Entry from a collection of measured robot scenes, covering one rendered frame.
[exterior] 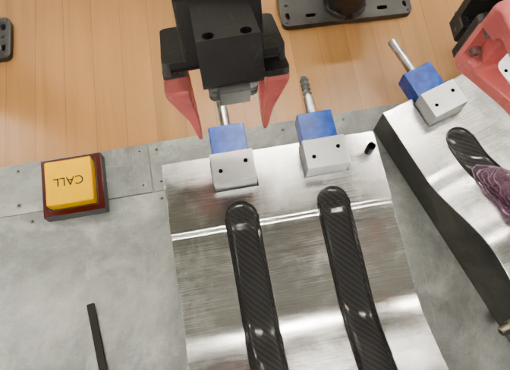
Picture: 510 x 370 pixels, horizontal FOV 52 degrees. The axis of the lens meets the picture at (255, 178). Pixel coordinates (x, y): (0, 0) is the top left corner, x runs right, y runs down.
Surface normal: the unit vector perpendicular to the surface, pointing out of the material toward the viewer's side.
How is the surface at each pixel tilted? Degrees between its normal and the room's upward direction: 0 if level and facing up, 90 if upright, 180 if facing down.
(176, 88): 30
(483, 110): 0
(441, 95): 0
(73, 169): 0
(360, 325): 20
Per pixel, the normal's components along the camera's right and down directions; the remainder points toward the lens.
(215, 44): 0.16, 0.65
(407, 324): -0.06, -0.65
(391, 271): 0.02, -0.28
